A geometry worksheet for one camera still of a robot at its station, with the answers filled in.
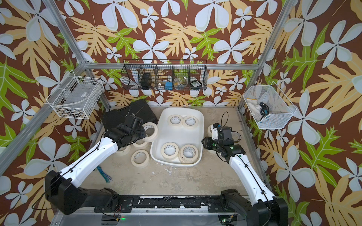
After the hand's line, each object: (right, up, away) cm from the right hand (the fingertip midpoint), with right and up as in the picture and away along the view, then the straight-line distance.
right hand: (203, 140), depth 82 cm
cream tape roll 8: (+3, +7, -5) cm, 9 cm away
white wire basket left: (-75, +26, -1) cm, 79 cm away
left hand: (-35, +6, 0) cm, 35 cm away
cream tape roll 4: (-21, -9, +13) cm, 27 cm away
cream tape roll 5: (-33, +9, -1) cm, 34 cm away
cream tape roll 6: (-40, -14, +9) cm, 44 cm away
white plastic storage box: (-15, -2, +16) cm, 22 cm away
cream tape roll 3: (-9, -11, +10) cm, 17 cm away
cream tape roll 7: (-40, -3, +11) cm, 42 cm away
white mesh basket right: (+39, +20, +2) cm, 44 cm away
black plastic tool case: (-46, +22, +31) cm, 60 cm away
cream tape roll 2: (-6, +11, +26) cm, 29 cm away
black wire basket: (-24, +44, +16) cm, 53 cm away
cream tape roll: (-18, +12, +29) cm, 36 cm away
